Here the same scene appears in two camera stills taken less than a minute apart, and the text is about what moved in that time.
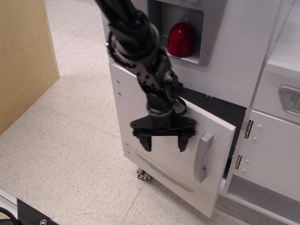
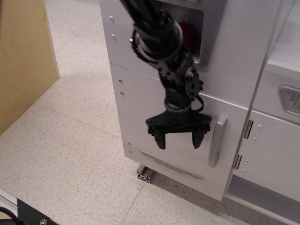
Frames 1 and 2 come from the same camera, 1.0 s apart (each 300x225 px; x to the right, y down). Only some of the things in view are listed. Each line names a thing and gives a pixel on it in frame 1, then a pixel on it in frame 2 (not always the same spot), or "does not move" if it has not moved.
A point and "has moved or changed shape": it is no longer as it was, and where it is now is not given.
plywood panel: [28, 65] does not move
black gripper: [163, 125] → [191, 122]
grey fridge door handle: [202, 156] → [218, 135]
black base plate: [27, 215] does not move
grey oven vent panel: [289, 96] does not move
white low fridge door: [165, 161] has moved or changed shape
